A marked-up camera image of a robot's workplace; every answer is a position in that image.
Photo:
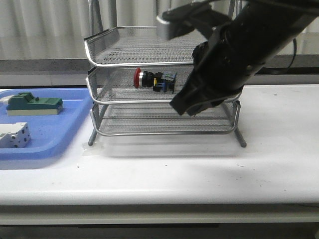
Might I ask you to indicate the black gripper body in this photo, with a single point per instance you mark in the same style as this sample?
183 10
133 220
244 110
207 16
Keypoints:
234 53

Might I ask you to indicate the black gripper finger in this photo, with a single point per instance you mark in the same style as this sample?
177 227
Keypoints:
193 98
202 107

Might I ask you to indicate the red emergency stop button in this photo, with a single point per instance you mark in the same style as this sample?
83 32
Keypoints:
159 81

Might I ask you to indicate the mesh tray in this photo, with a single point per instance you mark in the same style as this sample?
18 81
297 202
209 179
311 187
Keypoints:
161 119
114 85
139 46

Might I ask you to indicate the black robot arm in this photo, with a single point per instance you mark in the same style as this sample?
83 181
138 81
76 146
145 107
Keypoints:
287 19

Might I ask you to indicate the grey stone counter ledge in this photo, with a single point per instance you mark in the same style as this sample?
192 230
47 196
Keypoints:
61 61

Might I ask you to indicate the blue plastic tray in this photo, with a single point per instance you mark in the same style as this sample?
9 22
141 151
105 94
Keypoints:
50 134

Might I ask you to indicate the grey metal rack frame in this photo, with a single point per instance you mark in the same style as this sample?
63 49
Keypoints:
96 27

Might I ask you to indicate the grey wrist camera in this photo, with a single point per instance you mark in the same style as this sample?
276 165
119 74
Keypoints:
180 21

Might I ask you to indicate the green and beige switch block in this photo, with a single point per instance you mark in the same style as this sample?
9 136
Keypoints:
26 104

